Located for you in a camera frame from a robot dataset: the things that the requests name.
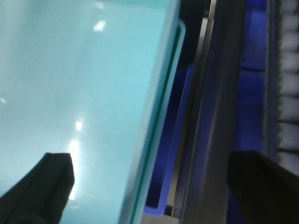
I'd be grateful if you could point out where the white roller track right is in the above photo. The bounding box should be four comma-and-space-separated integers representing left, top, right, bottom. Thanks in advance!
266, 0, 299, 164

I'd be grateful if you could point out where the steel divider guide rail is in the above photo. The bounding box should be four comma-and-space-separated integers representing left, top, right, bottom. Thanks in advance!
172, 0, 246, 224

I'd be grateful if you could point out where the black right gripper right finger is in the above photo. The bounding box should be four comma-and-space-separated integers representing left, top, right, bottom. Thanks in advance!
227, 150, 299, 224

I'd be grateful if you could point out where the blue bin below shelf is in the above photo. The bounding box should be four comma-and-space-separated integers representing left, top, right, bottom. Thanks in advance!
144, 64, 194, 217

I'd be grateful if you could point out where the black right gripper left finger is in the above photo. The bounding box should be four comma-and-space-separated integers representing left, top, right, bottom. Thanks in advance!
0, 153, 75, 224

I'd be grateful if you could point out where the light teal plastic bin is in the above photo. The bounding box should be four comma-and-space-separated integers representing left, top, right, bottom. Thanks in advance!
0, 0, 185, 224

